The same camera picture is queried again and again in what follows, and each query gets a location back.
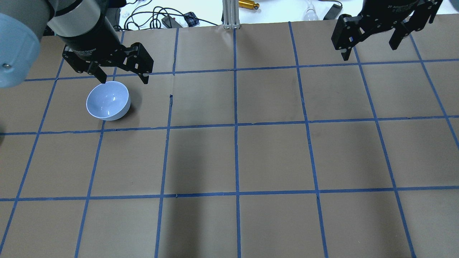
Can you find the black gripper near bowl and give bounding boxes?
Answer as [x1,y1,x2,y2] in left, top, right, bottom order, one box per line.
[62,14,154,85]

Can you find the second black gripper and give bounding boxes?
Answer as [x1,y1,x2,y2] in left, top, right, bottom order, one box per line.
[331,0,442,61]

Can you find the robot arm near blue bowl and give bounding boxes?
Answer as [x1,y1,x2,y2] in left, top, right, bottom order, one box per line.
[0,0,154,88]

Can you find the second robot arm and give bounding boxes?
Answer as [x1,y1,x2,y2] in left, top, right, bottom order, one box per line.
[331,0,442,61]

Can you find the blue bowl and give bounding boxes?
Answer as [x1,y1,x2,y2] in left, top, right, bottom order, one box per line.
[86,81,131,121]

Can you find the black power adapter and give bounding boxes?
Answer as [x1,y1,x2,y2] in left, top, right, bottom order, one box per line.
[323,4,342,20]

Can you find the white light bulb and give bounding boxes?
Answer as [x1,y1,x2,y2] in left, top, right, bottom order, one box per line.
[304,0,319,21]

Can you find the brass cylinder tool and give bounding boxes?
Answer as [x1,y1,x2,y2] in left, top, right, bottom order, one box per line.
[238,0,260,10]

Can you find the tangled black cables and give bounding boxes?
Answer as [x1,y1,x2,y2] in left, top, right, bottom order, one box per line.
[115,0,219,31]

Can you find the aluminium frame post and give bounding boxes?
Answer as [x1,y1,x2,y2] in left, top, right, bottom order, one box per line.
[222,0,240,29]

